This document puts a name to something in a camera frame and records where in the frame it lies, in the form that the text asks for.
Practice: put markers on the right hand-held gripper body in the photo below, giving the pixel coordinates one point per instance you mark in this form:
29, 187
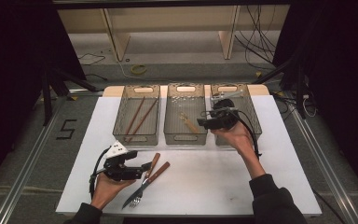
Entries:
225, 115

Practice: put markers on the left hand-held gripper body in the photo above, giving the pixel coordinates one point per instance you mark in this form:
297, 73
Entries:
119, 172

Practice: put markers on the yellow tape roll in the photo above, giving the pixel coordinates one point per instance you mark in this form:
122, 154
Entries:
138, 69

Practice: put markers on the black metal stand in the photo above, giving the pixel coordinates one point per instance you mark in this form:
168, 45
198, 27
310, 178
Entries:
300, 93
47, 99

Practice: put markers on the person's left hand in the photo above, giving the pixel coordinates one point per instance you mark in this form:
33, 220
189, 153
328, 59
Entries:
107, 189

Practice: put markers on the aluminium floor rail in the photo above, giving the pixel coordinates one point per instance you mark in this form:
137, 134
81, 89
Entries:
28, 165
326, 165

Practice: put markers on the white table sheet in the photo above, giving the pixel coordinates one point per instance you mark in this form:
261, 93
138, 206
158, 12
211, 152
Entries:
199, 183

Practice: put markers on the smoky clear plastic basket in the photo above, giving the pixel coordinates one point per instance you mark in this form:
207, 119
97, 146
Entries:
185, 102
254, 124
136, 115

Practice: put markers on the black curtain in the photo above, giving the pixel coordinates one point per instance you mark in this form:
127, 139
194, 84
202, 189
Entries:
338, 62
12, 62

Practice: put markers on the person's right hand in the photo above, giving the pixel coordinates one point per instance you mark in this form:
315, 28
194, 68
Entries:
237, 138

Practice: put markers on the brown wooden chopstick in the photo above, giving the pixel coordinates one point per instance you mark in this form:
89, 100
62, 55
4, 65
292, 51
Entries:
135, 115
142, 120

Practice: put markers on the light wooden desk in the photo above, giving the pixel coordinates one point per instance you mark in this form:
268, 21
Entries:
167, 20

